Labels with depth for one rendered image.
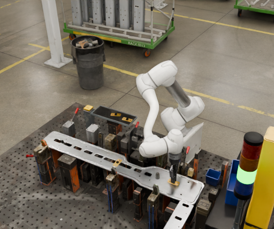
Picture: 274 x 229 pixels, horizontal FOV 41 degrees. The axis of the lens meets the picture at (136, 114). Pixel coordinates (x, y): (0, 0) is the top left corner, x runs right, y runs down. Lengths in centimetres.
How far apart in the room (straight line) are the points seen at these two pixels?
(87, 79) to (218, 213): 361
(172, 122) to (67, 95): 277
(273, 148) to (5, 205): 220
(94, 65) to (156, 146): 331
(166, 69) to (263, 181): 130
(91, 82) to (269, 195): 427
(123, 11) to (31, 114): 273
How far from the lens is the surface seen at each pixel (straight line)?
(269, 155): 153
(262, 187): 165
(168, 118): 314
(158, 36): 667
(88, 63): 542
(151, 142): 230
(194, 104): 308
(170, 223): 241
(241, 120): 508
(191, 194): 259
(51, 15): 621
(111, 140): 289
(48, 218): 292
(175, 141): 232
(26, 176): 328
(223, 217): 245
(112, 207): 284
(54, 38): 634
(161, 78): 265
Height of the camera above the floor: 289
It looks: 35 degrees down
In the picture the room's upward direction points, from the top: 2 degrees counter-clockwise
